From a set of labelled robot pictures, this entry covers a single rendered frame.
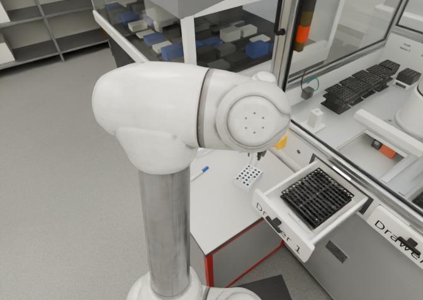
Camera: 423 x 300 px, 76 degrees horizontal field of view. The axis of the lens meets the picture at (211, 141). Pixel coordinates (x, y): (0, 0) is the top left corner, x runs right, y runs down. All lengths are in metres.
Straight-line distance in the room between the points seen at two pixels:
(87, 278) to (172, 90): 1.78
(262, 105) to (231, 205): 0.92
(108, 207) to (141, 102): 1.90
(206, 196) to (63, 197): 1.49
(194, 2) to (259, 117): 1.01
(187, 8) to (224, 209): 0.89
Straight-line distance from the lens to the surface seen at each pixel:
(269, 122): 0.35
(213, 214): 1.21
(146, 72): 0.43
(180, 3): 1.28
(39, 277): 2.22
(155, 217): 0.55
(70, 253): 2.20
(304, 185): 1.18
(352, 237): 1.41
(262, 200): 1.07
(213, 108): 0.38
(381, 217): 1.20
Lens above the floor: 1.80
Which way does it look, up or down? 45 degrees down
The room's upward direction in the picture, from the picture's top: 2 degrees counter-clockwise
